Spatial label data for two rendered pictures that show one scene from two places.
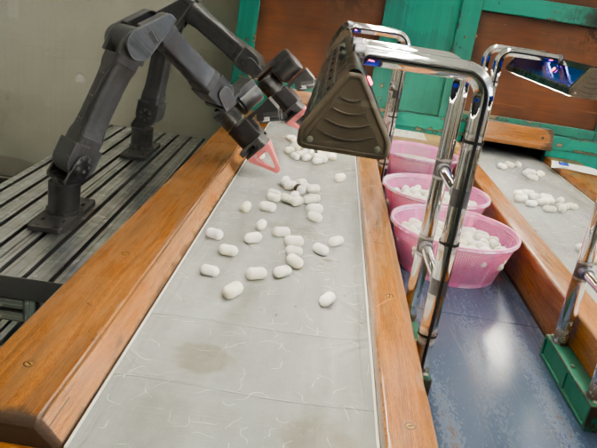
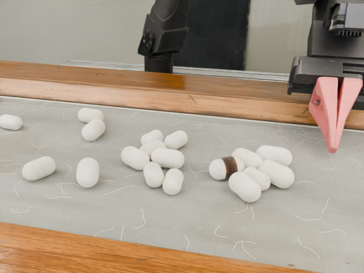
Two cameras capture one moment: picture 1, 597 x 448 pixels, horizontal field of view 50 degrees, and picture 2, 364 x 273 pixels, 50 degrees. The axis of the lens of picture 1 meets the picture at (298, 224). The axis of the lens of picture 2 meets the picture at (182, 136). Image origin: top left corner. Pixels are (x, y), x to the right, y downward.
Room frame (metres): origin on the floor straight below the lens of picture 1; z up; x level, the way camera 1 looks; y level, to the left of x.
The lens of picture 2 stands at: (1.44, -0.34, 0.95)
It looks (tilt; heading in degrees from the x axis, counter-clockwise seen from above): 25 degrees down; 100
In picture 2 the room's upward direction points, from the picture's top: 1 degrees clockwise
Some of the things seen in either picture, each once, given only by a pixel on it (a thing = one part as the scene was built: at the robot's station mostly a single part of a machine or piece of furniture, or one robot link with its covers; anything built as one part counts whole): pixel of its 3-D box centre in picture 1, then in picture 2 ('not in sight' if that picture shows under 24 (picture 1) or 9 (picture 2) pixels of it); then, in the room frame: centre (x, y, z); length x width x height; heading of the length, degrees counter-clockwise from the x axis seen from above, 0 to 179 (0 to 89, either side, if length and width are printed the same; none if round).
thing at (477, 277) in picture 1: (449, 246); not in sight; (1.26, -0.32, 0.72); 0.27 x 0.27 x 0.10
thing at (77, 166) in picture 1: (68, 166); (162, 41); (1.25, 0.48, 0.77); 0.09 x 0.06 x 0.06; 48
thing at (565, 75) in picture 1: (549, 69); not in sight; (1.81, -0.61, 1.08); 0.62 x 0.08 x 0.07; 179
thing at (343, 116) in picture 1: (346, 75); not in sight; (0.85, -0.03, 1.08); 0.62 x 0.08 x 0.07; 179
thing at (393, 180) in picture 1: (432, 206); not in sight; (1.54, -0.32, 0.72); 0.27 x 0.27 x 0.10
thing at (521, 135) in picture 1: (508, 133); not in sight; (2.25, -0.68, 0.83); 0.30 x 0.06 x 0.07; 89
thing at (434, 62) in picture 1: (382, 215); not in sight; (0.84, -0.11, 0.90); 0.20 x 0.19 x 0.45; 179
